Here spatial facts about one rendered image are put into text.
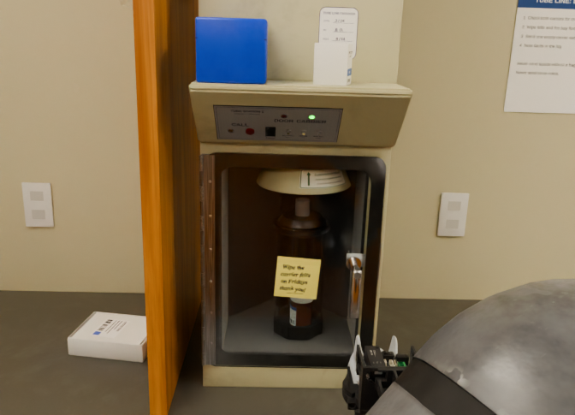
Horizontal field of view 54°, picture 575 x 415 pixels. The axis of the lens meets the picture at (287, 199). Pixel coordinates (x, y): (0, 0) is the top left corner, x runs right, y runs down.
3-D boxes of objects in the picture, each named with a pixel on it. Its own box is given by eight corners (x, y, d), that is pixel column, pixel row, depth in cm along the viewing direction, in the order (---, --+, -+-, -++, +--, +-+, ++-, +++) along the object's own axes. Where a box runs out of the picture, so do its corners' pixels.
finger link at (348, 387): (371, 364, 76) (388, 403, 67) (370, 375, 76) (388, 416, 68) (336, 364, 75) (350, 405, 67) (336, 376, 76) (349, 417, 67)
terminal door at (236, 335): (206, 364, 104) (204, 151, 94) (370, 367, 105) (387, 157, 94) (205, 366, 104) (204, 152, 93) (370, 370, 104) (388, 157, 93)
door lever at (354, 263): (358, 305, 101) (343, 305, 101) (361, 256, 98) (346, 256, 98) (362, 320, 96) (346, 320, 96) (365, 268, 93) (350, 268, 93)
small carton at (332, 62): (318, 82, 88) (320, 43, 87) (351, 84, 87) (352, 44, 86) (312, 84, 84) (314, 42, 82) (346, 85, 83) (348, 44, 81)
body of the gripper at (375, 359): (414, 342, 70) (442, 402, 58) (408, 402, 72) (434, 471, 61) (353, 340, 70) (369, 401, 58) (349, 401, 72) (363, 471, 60)
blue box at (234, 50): (204, 78, 90) (204, 19, 87) (267, 80, 90) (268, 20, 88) (195, 82, 80) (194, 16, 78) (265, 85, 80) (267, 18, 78)
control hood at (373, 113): (198, 139, 93) (198, 77, 91) (393, 144, 94) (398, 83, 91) (187, 152, 82) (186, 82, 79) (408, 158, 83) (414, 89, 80)
